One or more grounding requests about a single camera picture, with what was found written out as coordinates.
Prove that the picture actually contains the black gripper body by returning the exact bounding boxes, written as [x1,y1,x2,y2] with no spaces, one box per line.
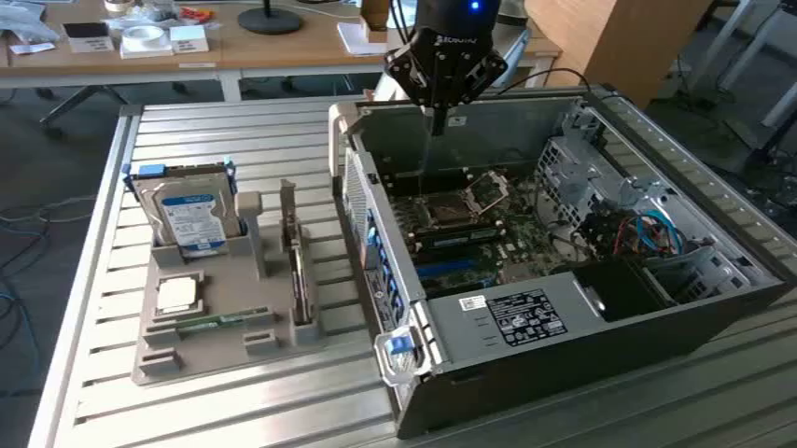
[408,0,501,109]

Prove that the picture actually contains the green graphics card with fan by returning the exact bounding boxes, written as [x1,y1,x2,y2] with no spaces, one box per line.
[278,179,317,328]

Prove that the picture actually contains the white paper stack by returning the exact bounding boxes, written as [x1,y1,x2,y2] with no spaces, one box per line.
[338,21,392,57]

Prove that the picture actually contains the brown cardboard box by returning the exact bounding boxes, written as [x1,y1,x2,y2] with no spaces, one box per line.
[360,0,393,34]

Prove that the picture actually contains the perforated metal drive cage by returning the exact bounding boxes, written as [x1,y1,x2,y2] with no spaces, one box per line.
[533,134,624,225]

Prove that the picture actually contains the black round lamp base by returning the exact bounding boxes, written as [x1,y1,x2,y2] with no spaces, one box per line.
[237,0,306,35]

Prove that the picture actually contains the open metal socket cover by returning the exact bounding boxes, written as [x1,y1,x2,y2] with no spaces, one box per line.
[464,170,510,217]

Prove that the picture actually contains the CPU socket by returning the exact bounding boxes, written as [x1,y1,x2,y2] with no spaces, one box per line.
[420,193,485,230]

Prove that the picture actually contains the green motherboard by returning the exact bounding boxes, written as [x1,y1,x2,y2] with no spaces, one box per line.
[389,186,581,298]

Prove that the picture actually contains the plain white box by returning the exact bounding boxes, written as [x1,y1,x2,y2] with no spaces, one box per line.
[169,24,210,55]

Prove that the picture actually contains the orange small parts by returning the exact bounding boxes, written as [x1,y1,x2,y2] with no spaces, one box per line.
[177,4,221,25]

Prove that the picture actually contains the installed RAM stick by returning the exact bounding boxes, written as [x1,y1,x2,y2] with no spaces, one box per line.
[422,227,504,249]

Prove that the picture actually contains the flat white box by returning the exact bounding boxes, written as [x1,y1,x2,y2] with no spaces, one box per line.
[119,40,177,60]

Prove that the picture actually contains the white tape roll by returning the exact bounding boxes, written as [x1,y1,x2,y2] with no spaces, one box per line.
[121,25,171,49]

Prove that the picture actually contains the blue expansion slot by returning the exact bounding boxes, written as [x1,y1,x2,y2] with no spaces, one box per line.
[416,260,480,279]

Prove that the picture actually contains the hard disk with blue rails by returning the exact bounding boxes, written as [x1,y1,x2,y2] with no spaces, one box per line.
[123,161,242,258]

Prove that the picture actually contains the white box with black lid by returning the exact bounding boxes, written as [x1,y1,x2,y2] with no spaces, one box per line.
[62,21,115,53]

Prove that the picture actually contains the grey power supply unit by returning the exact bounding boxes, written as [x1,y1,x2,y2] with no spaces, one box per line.
[425,272,609,366]

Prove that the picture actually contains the metal disk bay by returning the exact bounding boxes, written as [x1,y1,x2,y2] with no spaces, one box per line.
[640,242,759,307]

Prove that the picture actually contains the blue case latch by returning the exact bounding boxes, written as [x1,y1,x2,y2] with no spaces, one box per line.
[384,335,417,359]

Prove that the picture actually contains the silver CPU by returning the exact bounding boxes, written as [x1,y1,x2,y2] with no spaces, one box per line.
[155,278,205,313]

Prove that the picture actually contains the grey plastic bag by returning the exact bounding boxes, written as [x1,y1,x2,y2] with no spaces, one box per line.
[0,0,63,46]

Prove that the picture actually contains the green RAM stick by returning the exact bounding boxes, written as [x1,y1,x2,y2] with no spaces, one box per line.
[149,307,273,333]

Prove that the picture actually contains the grey parts rack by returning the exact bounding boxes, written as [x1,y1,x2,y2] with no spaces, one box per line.
[130,189,330,386]

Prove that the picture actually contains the open black PC case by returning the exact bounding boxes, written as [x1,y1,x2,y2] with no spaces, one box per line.
[327,83,797,440]

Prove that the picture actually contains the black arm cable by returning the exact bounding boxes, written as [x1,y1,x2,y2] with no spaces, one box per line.
[388,0,414,44]

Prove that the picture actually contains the black cable behind case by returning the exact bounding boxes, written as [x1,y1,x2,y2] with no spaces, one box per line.
[497,67,594,97]

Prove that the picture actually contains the blue data wire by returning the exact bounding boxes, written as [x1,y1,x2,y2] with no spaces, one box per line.
[632,210,687,257]

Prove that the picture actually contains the white table leg frame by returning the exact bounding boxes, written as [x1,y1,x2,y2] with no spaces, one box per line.
[684,0,797,127]

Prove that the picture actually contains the blue floor cable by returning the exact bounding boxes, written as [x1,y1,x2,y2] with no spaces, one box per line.
[0,218,48,402]

